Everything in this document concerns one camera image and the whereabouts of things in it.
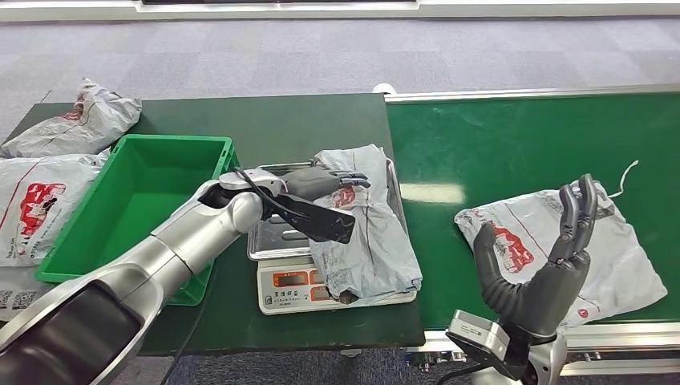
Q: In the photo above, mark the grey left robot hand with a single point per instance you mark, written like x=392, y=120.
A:
x=311, y=180

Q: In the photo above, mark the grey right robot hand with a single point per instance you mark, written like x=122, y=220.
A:
x=542, y=303

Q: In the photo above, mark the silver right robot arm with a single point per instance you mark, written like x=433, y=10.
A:
x=547, y=364

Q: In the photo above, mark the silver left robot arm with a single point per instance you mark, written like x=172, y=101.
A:
x=175, y=250

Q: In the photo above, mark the white conveyor roller end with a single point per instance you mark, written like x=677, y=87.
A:
x=383, y=89

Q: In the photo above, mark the green conveyor belt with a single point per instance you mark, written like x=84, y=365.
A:
x=478, y=138

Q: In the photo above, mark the dark green table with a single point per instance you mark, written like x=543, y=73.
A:
x=297, y=122

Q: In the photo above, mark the steel weighing tray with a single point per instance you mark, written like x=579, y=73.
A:
x=276, y=239

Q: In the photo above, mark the flat grey red-print mailer bag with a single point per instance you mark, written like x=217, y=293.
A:
x=621, y=265

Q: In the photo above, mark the white digital scale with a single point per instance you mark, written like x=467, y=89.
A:
x=287, y=289

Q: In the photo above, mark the green plastic crate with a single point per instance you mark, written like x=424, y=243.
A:
x=138, y=180

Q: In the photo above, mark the white baseboard strip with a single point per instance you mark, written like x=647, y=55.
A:
x=340, y=9

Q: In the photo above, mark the small crumpled grey mailer bag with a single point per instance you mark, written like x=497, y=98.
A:
x=85, y=125

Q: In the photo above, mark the large grey red-print mailer bag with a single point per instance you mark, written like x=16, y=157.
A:
x=42, y=207

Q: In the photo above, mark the grey mailer bag with barcodes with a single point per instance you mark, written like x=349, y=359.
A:
x=18, y=297

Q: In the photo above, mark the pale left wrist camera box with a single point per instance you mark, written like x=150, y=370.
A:
x=249, y=179

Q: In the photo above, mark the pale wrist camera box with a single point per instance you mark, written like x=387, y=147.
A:
x=475, y=332
x=249, y=179

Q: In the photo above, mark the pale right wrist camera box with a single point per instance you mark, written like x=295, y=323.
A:
x=475, y=332

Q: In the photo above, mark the aluminium conveyor frame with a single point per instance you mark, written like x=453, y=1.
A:
x=627, y=337

